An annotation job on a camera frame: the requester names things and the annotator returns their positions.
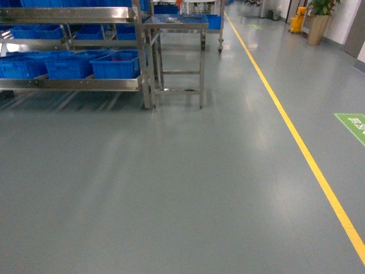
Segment empty blue bin front left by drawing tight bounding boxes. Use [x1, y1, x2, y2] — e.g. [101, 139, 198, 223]
[44, 50, 112, 79]

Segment steel side table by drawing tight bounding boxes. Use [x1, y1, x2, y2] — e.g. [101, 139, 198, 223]
[143, 14, 208, 108]

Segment green floor sign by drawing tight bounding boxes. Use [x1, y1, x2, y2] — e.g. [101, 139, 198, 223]
[334, 113, 365, 146]

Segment yellow mop bucket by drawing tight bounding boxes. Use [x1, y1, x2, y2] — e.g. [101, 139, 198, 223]
[289, 7, 306, 34]

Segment blue bin with red wrap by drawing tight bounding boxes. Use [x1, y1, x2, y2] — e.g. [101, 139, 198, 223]
[90, 50, 141, 79]

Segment tall beige planter plant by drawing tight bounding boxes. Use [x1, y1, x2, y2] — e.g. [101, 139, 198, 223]
[307, 0, 342, 46]

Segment steel shelf rack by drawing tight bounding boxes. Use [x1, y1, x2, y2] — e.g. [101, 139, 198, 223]
[1, 1, 152, 109]

